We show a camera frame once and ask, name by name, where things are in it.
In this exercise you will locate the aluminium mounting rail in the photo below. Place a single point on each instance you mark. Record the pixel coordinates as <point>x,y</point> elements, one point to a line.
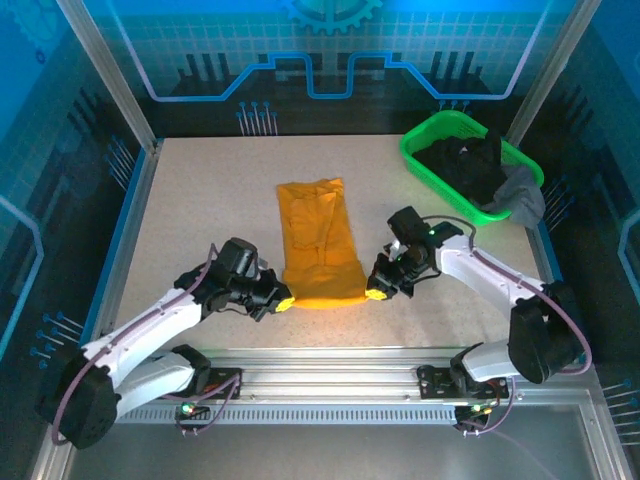
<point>325,372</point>

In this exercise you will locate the grey t-shirt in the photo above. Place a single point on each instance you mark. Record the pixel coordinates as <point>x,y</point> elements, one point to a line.
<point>525,197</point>

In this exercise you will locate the blue printed backdrop panel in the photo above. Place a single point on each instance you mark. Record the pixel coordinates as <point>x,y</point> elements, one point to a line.
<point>320,60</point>

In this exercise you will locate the black t-shirt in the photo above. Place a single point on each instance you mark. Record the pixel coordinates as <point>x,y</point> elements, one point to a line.
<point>470,170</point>

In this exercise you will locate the orange t-shirt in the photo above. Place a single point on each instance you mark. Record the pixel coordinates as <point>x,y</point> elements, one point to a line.
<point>317,250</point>

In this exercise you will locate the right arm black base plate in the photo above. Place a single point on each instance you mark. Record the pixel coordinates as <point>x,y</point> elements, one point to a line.
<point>435,382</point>

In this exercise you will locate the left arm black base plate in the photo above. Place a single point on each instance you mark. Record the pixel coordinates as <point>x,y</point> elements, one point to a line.
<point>225,382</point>

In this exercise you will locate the aluminium frame post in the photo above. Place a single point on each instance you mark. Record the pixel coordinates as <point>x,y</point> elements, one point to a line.
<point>550,75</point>
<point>110,75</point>

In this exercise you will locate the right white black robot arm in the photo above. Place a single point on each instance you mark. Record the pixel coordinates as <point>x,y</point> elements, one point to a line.
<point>480,270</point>

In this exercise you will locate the green plastic basket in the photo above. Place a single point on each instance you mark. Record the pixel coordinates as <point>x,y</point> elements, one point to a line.
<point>430,175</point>

